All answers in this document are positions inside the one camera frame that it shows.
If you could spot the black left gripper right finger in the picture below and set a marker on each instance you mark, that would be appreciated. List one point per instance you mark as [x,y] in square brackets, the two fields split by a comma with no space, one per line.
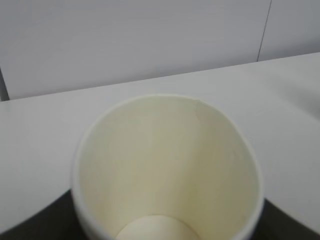
[274,224]

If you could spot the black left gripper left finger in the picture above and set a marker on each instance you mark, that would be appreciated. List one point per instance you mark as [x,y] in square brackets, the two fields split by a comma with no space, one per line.
[58,221]

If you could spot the white paper cup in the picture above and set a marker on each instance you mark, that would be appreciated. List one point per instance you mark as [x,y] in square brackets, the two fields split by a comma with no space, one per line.
[166,167]

